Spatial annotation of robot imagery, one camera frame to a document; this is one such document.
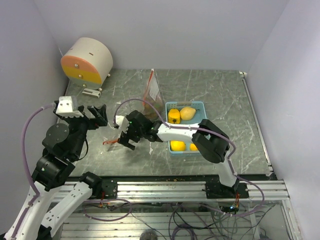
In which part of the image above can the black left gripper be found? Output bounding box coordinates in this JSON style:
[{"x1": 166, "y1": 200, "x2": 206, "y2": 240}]
[{"x1": 61, "y1": 103, "x2": 107, "y2": 158}]

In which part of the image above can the clear orange zip top bag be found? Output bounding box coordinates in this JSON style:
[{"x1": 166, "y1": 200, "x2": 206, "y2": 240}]
[{"x1": 143, "y1": 68, "x2": 165, "y2": 110}]

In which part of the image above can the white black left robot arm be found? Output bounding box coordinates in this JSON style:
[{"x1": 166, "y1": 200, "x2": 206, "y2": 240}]
[{"x1": 0, "y1": 102, "x2": 108, "y2": 240}]

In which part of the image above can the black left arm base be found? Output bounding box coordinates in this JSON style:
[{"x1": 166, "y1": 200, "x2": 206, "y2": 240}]
[{"x1": 79, "y1": 171, "x2": 118, "y2": 200}]

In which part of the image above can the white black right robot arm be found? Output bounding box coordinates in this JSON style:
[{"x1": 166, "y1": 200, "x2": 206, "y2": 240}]
[{"x1": 113, "y1": 110, "x2": 240, "y2": 198}]

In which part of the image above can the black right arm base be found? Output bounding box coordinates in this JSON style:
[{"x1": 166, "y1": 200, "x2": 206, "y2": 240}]
[{"x1": 202, "y1": 181, "x2": 249, "y2": 199}]

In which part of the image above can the orange fruit left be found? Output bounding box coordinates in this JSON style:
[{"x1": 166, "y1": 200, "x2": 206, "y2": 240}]
[{"x1": 170, "y1": 140, "x2": 186, "y2": 152}]

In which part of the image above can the orange fruit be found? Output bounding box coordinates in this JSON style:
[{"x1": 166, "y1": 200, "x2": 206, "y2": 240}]
[
  {"x1": 170, "y1": 140, "x2": 186, "y2": 152},
  {"x1": 189, "y1": 143, "x2": 198, "y2": 151}
]

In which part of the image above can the cream cylindrical drawer box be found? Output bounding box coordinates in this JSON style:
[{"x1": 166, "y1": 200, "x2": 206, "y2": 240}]
[{"x1": 60, "y1": 37, "x2": 114, "y2": 90}]

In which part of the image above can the yellow bell pepper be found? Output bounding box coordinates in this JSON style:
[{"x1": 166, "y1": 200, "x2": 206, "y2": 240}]
[{"x1": 167, "y1": 108, "x2": 181, "y2": 124}]

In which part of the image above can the orange fruit right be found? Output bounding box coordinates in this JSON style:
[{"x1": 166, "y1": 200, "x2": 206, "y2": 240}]
[{"x1": 189, "y1": 143, "x2": 198, "y2": 151}]

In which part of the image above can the yellow lemon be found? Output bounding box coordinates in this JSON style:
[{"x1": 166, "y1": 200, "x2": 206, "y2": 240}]
[{"x1": 180, "y1": 106, "x2": 197, "y2": 121}]

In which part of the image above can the light blue plastic basket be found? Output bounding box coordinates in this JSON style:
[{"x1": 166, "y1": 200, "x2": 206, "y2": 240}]
[{"x1": 165, "y1": 101, "x2": 207, "y2": 157}]

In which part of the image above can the white corner clip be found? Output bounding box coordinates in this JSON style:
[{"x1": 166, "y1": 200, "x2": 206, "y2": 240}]
[{"x1": 239, "y1": 71, "x2": 247, "y2": 78}]

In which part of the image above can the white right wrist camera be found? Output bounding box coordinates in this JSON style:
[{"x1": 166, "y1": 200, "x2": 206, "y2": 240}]
[{"x1": 115, "y1": 115, "x2": 130, "y2": 133}]

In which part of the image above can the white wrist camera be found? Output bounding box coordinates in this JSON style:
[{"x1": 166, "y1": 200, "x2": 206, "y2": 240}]
[
  {"x1": 115, "y1": 115, "x2": 130, "y2": 133},
  {"x1": 55, "y1": 96, "x2": 84, "y2": 118}
]

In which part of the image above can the small white metal bracket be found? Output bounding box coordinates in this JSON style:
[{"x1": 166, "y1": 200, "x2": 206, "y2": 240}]
[{"x1": 82, "y1": 88, "x2": 101, "y2": 99}]

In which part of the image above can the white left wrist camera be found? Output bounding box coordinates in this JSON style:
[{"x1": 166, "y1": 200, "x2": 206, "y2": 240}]
[{"x1": 55, "y1": 96, "x2": 84, "y2": 118}]

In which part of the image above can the aluminium rail frame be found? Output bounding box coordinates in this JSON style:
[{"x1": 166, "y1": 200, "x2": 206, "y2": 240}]
[{"x1": 50, "y1": 177, "x2": 295, "y2": 240}]

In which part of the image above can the purple floor cable loop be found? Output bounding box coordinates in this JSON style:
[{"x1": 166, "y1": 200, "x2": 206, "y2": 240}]
[{"x1": 82, "y1": 198, "x2": 135, "y2": 222}]

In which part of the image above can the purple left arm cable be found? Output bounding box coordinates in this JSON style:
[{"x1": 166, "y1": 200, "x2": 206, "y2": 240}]
[{"x1": 9, "y1": 103, "x2": 58, "y2": 240}]

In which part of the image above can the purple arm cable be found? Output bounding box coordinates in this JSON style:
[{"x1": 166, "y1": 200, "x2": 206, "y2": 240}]
[
  {"x1": 9, "y1": 103, "x2": 58, "y2": 240},
  {"x1": 113, "y1": 98, "x2": 266, "y2": 216}
]

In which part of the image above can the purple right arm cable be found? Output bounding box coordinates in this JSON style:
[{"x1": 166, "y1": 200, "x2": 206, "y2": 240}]
[{"x1": 113, "y1": 98, "x2": 266, "y2": 216}]

